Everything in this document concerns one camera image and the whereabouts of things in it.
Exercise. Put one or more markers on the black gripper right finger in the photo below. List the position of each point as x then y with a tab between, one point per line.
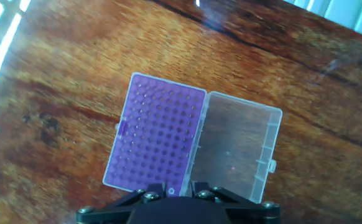
201	188

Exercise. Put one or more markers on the clear small pipette tip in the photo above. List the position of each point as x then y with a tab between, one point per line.
171	190

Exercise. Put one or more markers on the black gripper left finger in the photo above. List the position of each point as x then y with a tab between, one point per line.
151	189

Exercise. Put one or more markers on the flat purple pipette tip holder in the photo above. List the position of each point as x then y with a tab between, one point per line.
156	130

